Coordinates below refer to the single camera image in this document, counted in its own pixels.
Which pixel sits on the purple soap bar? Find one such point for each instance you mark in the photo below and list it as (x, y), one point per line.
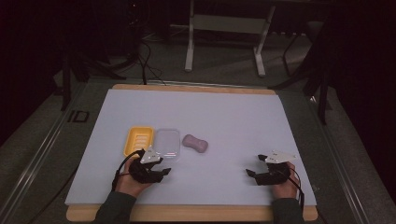
(195, 143)

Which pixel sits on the metal floor rail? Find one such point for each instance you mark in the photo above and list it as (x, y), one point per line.
(339, 165)
(37, 149)

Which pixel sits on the white table mat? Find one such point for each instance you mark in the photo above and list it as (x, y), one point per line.
(224, 124)

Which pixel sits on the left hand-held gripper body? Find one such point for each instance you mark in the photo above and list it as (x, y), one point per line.
(144, 173)

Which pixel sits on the clear plastic container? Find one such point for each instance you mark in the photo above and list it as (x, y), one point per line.
(168, 143)

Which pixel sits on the black chair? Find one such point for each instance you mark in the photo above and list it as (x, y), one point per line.
(311, 71)

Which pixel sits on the person's left hand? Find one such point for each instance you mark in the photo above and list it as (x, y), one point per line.
(128, 183)

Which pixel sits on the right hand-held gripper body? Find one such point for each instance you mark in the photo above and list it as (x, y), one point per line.
(274, 174)

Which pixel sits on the white metal stand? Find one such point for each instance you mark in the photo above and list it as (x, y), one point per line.
(229, 23)

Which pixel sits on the person's right hand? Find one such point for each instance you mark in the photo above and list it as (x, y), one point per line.
(286, 188)

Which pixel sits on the wooden table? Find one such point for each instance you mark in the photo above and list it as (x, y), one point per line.
(193, 88)

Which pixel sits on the yellow soap dish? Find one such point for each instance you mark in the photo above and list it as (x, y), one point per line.
(138, 140)

